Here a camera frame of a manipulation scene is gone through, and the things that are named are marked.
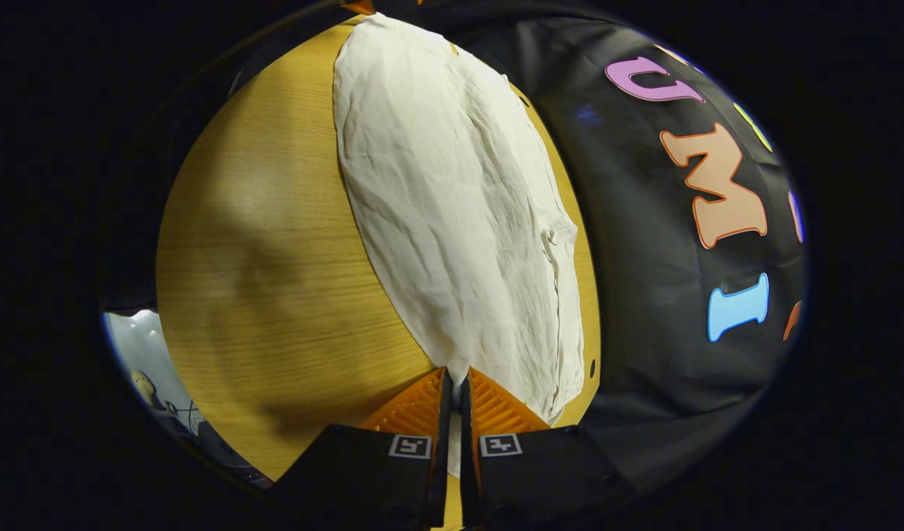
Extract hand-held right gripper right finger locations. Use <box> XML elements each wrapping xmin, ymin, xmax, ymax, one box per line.
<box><xmin>459</xmin><ymin>367</ymin><xmax>637</xmax><ymax>529</ymax></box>

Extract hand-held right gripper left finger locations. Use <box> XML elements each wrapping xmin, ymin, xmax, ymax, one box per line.
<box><xmin>271</xmin><ymin>367</ymin><xmax>453</xmax><ymax>530</ymax></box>

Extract black backdrop cloth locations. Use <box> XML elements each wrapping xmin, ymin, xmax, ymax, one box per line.
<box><xmin>393</xmin><ymin>0</ymin><xmax>808</xmax><ymax>496</ymax></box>

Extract white jeans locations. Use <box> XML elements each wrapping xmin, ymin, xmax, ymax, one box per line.
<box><xmin>333</xmin><ymin>13</ymin><xmax>585</xmax><ymax>479</ymax></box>

